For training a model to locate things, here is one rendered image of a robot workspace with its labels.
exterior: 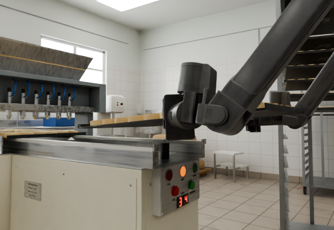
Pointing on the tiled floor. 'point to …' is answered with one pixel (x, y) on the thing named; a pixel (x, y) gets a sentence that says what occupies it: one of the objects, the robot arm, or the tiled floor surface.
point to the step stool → (229, 163)
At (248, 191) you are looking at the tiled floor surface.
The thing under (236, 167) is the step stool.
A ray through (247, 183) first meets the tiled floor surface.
